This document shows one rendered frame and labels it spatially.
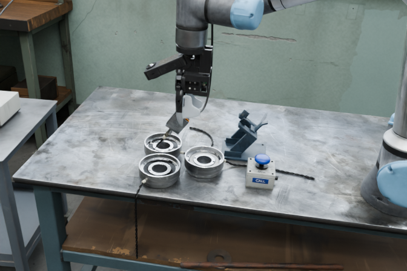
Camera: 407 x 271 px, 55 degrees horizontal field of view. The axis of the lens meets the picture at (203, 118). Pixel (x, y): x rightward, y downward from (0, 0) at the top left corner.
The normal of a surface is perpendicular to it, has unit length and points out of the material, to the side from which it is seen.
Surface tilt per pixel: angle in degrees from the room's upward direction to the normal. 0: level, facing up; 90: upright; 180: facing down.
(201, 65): 90
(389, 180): 97
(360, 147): 0
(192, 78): 90
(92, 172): 0
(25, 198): 0
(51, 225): 90
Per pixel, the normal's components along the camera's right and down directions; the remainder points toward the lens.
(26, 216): 0.06, -0.88
